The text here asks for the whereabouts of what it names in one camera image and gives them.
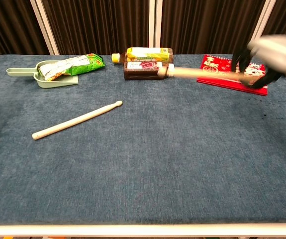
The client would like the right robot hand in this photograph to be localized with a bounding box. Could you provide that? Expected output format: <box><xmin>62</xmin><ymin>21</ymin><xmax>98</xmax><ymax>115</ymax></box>
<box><xmin>232</xmin><ymin>34</ymin><xmax>286</xmax><ymax>89</ymax></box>

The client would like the wooden drumstick with dark-ringed tip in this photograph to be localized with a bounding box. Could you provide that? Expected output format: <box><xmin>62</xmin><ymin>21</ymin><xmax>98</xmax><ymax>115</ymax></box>
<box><xmin>157</xmin><ymin>66</ymin><xmax>253</xmax><ymax>84</ymax></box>

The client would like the red envelope packet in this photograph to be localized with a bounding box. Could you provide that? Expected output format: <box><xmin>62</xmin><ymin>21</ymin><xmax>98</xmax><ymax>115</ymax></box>
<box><xmin>196</xmin><ymin>54</ymin><xmax>268</xmax><ymax>96</ymax></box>

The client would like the yellow-capped tea bottle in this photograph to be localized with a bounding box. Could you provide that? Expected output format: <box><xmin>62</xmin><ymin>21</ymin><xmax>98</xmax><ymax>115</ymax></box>
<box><xmin>111</xmin><ymin>47</ymin><xmax>174</xmax><ymax>63</ymax></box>

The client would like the white-capped brown drink bottle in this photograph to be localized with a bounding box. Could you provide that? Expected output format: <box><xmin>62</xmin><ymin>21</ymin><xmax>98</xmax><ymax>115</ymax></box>
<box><xmin>123</xmin><ymin>61</ymin><xmax>175</xmax><ymax>81</ymax></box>

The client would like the blue fabric table cover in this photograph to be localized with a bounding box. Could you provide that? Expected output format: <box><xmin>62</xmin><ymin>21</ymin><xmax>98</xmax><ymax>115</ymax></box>
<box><xmin>0</xmin><ymin>54</ymin><xmax>286</xmax><ymax>226</ymax></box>

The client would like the dark brown curtain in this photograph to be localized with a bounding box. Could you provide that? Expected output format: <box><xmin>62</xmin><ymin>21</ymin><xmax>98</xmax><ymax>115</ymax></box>
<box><xmin>0</xmin><ymin>0</ymin><xmax>286</xmax><ymax>67</ymax></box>

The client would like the green and white snack bag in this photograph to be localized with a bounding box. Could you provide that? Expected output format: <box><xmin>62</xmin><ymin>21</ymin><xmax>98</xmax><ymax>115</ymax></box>
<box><xmin>38</xmin><ymin>52</ymin><xmax>106</xmax><ymax>82</ymax></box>

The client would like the plain wooden drumstick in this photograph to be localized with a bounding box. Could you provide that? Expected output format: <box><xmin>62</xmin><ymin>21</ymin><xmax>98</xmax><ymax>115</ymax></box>
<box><xmin>32</xmin><ymin>100</ymin><xmax>123</xmax><ymax>140</ymax></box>

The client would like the pale green plastic dustpan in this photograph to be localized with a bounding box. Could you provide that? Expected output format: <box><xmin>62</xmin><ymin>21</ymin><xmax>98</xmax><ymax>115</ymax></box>
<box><xmin>6</xmin><ymin>60</ymin><xmax>79</xmax><ymax>89</ymax></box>

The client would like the white partition frame post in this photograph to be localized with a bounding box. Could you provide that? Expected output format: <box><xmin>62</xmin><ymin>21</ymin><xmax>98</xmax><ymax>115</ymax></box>
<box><xmin>245</xmin><ymin>0</ymin><xmax>278</xmax><ymax>55</ymax></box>
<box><xmin>148</xmin><ymin>0</ymin><xmax>164</xmax><ymax>48</ymax></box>
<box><xmin>29</xmin><ymin>0</ymin><xmax>60</xmax><ymax>56</ymax></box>

